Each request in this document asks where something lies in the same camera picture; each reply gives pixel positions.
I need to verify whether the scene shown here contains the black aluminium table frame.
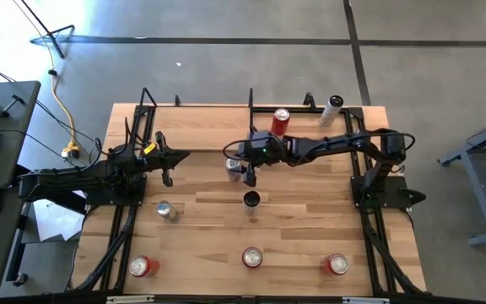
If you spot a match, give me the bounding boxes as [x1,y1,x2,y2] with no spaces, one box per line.
[70,86,430,299]

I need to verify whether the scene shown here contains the blue silver Red Bull can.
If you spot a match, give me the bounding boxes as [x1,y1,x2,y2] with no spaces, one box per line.
[224,157,245,182]

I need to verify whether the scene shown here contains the red Coca-Cola Zero can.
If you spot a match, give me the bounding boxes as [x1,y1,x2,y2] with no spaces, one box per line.
[321,252,349,276]
[241,247,264,269]
[270,107,291,136]

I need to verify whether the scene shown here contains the white paper sheets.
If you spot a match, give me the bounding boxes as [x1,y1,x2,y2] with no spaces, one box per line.
[22,198,87,245]

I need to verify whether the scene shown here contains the white Celsius can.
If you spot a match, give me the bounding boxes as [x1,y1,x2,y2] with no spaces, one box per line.
[319,95,345,128]
[243,190,262,217]

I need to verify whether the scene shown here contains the silver aluminium bracket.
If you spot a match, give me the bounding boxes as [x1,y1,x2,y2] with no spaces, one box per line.
[105,295,156,304]
[342,296,392,304]

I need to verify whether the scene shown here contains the black office desk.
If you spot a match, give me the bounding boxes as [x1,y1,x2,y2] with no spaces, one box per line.
[0,79,41,296]

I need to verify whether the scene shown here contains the yellow cable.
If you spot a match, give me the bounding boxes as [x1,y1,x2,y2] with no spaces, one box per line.
[11,0,80,158]

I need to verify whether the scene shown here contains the black tripod stand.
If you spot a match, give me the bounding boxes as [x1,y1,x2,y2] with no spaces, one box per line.
[19,0,76,60]

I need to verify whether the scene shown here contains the white yellow power plug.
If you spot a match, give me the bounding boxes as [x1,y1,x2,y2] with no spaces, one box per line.
[60,142,82,160]

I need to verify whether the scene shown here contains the red and blue Pepsi can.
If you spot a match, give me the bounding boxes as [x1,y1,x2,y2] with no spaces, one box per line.
[128,255,160,279]

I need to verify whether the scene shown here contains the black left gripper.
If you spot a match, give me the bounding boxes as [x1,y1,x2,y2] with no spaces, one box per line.
[139,130,192,187]

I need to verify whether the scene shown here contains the light blue Red Bull can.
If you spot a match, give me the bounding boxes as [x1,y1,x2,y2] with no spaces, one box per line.
[155,200,181,223]

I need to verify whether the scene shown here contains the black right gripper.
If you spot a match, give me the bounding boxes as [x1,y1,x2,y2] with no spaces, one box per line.
[235,124,287,188]

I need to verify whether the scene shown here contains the thin black metal shelf rail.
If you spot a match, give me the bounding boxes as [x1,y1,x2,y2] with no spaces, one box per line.
[139,86,257,140]

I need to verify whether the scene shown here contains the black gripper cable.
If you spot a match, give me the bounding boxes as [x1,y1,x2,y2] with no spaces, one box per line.
[223,135,274,162]

